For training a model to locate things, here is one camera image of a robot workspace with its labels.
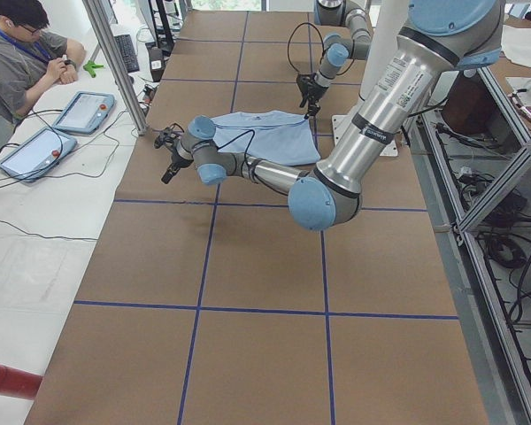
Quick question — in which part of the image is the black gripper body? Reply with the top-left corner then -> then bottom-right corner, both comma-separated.
170,149 -> 193,171
296,74 -> 327,106

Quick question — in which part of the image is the seated person grey shirt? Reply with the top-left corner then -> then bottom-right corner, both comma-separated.
0,0 -> 85,126

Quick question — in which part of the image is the light blue t-shirt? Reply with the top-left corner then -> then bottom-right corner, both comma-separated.
212,111 -> 320,166

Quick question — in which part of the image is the black keyboard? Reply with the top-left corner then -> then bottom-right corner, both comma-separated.
113,34 -> 140,73

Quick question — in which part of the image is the blue teach pendant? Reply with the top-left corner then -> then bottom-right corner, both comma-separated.
51,91 -> 115,135
0,127 -> 77,182

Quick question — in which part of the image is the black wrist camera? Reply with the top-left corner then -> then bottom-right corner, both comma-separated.
154,125 -> 184,150

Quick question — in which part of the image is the black camera cable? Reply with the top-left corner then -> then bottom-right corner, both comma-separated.
172,126 -> 256,167
287,21 -> 327,79

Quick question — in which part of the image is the green plastic clamp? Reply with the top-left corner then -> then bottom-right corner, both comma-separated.
83,60 -> 104,78

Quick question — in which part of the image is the aluminium guard frame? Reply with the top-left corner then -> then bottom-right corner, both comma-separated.
405,63 -> 531,424

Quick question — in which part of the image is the aluminium frame post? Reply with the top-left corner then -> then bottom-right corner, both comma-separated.
82,0 -> 148,136

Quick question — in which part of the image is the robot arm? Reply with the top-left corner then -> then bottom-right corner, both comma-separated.
296,0 -> 372,120
161,1 -> 505,231

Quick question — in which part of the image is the far blue teach pendant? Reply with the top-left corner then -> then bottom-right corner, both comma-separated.
51,91 -> 115,135

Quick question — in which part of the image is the near blue teach pendant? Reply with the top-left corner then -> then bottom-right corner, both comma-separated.
0,127 -> 77,182

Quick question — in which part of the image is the red cylinder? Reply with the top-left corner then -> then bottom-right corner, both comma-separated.
0,364 -> 42,400

